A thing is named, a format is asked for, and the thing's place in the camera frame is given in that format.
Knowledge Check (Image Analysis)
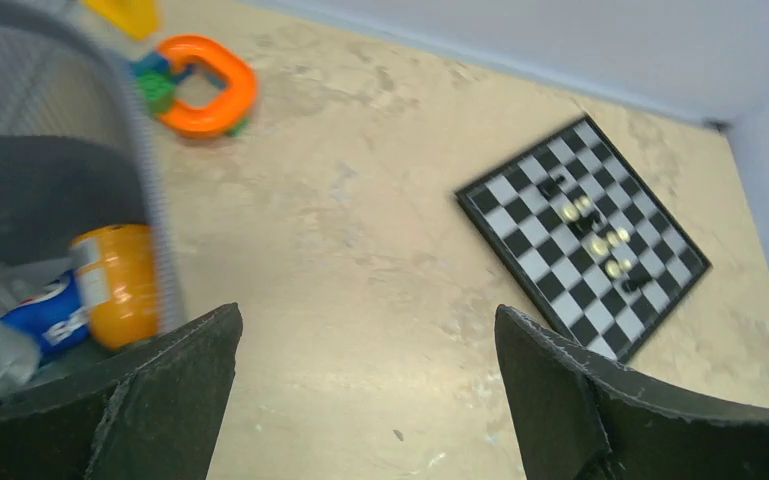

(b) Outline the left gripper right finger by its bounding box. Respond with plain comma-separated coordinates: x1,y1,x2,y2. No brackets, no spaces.
494,305,769,479

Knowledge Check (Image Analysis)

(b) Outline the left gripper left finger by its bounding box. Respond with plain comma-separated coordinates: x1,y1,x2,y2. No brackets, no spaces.
0,303,243,479

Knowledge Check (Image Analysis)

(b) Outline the orange juice bottle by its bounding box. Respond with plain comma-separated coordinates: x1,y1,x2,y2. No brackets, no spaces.
70,224,160,351

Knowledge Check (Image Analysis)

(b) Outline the pepsi labelled clear bottle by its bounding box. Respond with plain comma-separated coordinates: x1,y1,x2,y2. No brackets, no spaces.
0,270,89,400

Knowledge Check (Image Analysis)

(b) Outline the grey mesh waste bin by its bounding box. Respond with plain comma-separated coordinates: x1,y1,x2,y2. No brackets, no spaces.
0,1,186,360

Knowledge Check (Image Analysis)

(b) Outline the black chess pawn near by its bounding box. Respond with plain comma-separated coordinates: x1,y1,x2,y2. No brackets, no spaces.
620,274,653,294

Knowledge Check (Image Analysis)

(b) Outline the white chess pawn near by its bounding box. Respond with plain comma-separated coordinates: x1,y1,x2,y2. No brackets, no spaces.
603,259,633,280

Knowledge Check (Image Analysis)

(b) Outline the white chess pawn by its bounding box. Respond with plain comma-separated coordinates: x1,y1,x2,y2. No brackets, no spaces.
603,259,633,280
560,195,592,224

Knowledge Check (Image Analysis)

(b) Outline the black and white chessboard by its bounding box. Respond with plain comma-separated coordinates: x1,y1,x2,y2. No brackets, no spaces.
456,116,711,362

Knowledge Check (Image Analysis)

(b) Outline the white chess pawn far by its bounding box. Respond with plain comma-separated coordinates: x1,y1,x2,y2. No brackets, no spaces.
560,195,592,224

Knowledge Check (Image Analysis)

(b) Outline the yellow toy ladder piece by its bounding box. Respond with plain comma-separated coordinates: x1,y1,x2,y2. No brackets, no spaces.
84,0,161,41

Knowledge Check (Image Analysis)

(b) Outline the orange ring toy with blocks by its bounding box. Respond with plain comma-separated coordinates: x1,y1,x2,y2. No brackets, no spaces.
128,34,259,139

